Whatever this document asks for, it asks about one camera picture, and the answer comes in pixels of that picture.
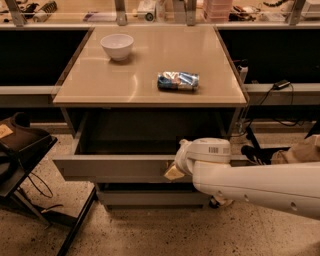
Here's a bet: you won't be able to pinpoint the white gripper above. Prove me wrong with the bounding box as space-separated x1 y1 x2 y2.
164 139 193 181

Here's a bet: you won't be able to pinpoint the grey top drawer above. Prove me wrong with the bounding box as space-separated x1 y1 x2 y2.
54 108 235 183

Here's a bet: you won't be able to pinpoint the grey drawer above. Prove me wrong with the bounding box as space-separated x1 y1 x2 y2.
97 191 210 206
54 108 235 183

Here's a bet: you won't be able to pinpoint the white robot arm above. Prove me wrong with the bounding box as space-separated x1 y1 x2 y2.
165 138 320 220

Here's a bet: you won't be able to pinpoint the grey bottom drawer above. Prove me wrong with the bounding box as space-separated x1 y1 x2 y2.
97 191 210 206

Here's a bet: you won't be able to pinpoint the grey drawer cabinet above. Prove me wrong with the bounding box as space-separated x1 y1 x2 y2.
54 25 247 208

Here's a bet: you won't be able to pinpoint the crumpled white cloth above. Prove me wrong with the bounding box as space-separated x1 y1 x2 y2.
212 197 233 207

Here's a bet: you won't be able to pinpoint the black shoe upper right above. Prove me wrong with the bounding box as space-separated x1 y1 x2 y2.
241 145 266 165

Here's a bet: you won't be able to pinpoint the blue foil snack bag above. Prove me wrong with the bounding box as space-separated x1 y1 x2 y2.
157 71 199 91

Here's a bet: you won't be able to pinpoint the black power adapter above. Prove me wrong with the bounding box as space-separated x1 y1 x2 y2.
272 80 290 90

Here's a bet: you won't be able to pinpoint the person leg beige trousers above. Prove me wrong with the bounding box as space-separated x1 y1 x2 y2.
271 134 320 164

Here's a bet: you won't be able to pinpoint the white ceramic bowl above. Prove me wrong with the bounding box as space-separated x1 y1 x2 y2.
100 34 134 61

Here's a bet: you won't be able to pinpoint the black chair left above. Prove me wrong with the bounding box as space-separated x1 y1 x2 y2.
0 112 96 256

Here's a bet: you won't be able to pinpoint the pink storage box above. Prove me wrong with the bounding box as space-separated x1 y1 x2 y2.
203 0 233 18

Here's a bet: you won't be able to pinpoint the black cable on floor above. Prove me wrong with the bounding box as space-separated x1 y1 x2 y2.
27 171 54 199

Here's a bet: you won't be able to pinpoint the black stand frame right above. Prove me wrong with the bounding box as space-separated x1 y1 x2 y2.
247 119 320 165

